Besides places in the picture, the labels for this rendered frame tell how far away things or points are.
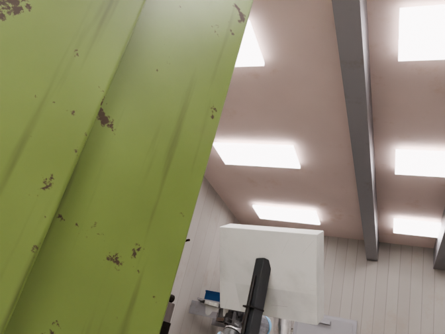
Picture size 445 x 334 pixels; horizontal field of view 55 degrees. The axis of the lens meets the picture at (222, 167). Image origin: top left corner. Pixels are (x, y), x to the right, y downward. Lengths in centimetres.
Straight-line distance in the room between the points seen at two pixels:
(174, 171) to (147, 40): 45
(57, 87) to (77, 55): 12
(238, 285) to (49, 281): 61
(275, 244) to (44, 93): 81
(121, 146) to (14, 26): 43
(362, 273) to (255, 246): 767
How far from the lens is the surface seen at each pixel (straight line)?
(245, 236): 145
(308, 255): 138
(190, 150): 148
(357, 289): 898
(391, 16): 418
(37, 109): 118
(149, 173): 137
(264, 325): 219
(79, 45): 129
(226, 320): 205
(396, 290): 898
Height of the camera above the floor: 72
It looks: 25 degrees up
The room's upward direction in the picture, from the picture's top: 15 degrees clockwise
